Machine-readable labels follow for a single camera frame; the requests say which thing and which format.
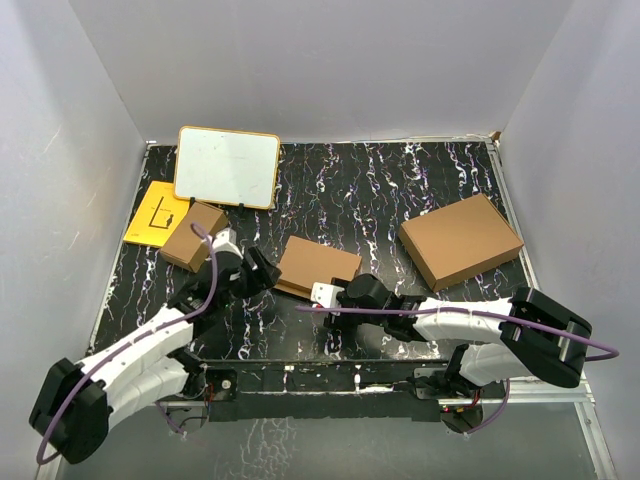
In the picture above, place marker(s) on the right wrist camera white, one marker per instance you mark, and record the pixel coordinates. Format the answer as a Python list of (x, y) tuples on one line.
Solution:
[(325, 295)]

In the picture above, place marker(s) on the white board yellow frame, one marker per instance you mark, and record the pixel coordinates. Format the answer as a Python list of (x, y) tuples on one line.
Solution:
[(226, 167)]

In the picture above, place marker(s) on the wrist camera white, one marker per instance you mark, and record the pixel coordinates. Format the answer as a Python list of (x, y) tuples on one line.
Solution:
[(325, 295), (225, 242)]

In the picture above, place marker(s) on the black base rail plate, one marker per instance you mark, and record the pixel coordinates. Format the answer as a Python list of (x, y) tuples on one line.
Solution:
[(415, 390)]

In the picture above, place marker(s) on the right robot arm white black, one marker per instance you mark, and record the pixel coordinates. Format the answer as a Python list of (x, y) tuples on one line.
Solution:
[(527, 334)]

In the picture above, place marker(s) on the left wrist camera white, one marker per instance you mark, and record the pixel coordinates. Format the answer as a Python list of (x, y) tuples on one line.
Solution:
[(225, 242)]

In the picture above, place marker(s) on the closed brown cardboard box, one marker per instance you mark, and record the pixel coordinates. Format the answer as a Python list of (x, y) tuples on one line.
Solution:
[(457, 242)]

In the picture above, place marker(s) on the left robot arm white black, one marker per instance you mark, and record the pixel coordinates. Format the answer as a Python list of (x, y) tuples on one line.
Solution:
[(79, 403)]

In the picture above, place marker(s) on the yellow booklet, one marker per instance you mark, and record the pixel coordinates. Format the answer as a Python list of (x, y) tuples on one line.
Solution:
[(157, 216)]

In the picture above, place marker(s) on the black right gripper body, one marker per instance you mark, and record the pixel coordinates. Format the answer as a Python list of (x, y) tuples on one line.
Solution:
[(349, 320)]

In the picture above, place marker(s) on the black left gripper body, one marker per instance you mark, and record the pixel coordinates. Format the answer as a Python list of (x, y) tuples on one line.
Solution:
[(249, 281)]

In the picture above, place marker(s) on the small brown cardboard box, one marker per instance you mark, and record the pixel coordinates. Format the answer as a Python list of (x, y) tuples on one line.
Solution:
[(184, 248)]

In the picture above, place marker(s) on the aluminium frame rail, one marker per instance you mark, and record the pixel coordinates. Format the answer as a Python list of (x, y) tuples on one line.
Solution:
[(537, 431)]

